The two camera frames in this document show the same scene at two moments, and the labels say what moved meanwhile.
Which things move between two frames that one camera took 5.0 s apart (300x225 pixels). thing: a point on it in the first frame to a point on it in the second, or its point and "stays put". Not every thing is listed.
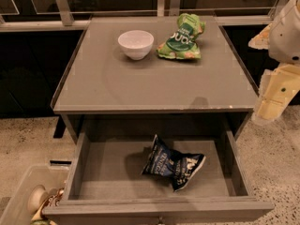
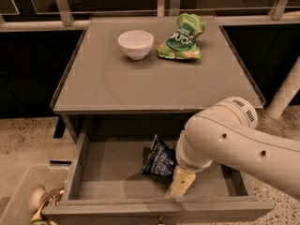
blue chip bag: x=178 y=168 stays put
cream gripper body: x=286 y=37 to x=191 y=163
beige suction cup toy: x=37 y=198 stays put
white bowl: x=136 y=44 stays put
